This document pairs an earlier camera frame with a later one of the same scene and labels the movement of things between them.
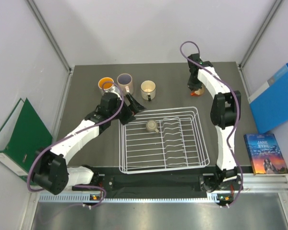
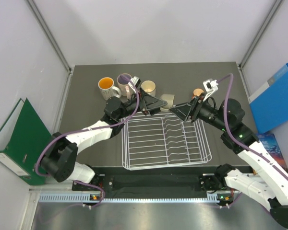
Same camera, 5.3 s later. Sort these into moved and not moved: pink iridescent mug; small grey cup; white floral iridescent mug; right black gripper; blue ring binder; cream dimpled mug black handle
Moved: small grey cup; right black gripper
Not moved: blue ring binder; white floral iridescent mug; cream dimpled mug black handle; pink iridescent mug
